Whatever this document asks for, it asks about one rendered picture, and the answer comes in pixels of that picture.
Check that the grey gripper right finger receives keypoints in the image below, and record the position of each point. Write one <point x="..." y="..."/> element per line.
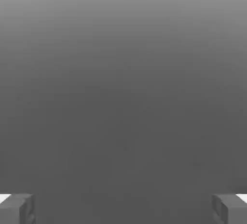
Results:
<point x="232" y="209"/>

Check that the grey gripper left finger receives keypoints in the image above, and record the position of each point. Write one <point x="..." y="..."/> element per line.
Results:
<point x="13" y="209"/>

